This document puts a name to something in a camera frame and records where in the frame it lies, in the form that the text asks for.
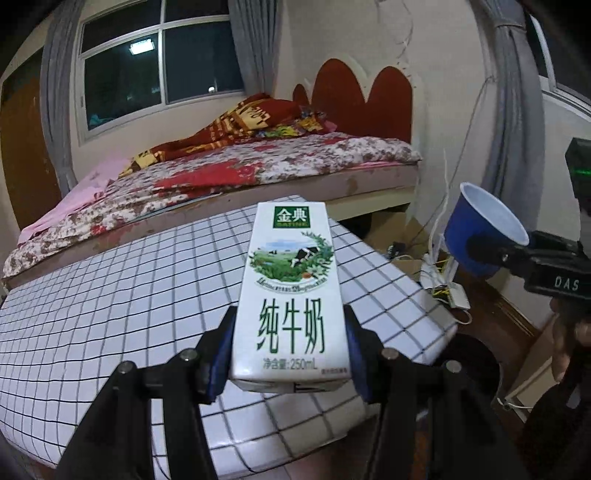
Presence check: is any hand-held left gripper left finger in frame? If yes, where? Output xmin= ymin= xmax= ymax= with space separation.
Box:
xmin=55 ymin=306 xmax=238 ymax=480

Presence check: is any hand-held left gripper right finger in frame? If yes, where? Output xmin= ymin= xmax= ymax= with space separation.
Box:
xmin=344 ymin=306 xmax=532 ymax=480

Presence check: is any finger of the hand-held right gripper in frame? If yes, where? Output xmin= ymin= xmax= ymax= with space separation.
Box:
xmin=466 ymin=233 xmax=536 ymax=278

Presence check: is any blue paper cup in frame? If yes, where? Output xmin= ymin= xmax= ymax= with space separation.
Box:
xmin=443 ymin=182 xmax=530 ymax=278

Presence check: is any white green milk carton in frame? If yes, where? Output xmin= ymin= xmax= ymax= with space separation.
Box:
xmin=229 ymin=200 xmax=349 ymax=394

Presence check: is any black trash bin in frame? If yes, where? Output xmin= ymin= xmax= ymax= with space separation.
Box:
xmin=438 ymin=332 xmax=502 ymax=416

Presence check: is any person's right hand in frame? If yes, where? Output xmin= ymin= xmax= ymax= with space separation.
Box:
xmin=549 ymin=315 xmax=591 ymax=384

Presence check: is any white router with antennas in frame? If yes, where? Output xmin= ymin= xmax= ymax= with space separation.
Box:
xmin=427 ymin=231 xmax=472 ymax=311

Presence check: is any cardboard box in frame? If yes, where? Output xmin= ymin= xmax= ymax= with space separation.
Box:
xmin=387 ymin=219 xmax=437 ymax=280

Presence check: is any table with grid tablecloth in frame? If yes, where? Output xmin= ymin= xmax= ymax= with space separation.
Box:
xmin=0 ymin=198 xmax=458 ymax=480

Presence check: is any tied grey curtain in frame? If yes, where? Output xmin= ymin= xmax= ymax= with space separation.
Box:
xmin=480 ymin=0 xmax=550 ymax=241

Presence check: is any bed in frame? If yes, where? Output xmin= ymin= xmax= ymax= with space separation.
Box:
xmin=0 ymin=131 xmax=423 ymax=291

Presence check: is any side window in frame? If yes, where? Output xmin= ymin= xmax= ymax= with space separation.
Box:
xmin=526 ymin=14 xmax=591 ymax=116

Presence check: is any floral bedspread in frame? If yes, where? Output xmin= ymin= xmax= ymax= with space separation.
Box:
xmin=2 ymin=131 xmax=423 ymax=280

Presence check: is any pink sheet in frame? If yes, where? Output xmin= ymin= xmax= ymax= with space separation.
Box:
xmin=18 ymin=154 xmax=134 ymax=245

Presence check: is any red headboard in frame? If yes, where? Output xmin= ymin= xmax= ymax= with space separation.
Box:
xmin=292 ymin=58 xmax=414 ymax=144

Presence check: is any red patterned blanket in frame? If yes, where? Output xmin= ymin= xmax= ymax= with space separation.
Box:
xmin=120 ymin=92 xmax=338 ymax=178

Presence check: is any brown wooden door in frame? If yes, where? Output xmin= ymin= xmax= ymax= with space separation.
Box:
xmin=0 ymin=60 xmax=63 ymax=217

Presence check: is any large sliding window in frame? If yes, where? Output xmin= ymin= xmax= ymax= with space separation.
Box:
xmin=76 ymin=0 xmax=245 ymax=146

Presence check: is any thick white cable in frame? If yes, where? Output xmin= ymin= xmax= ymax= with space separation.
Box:
xmin=427 ymin=150 xmax=453 ymax=278

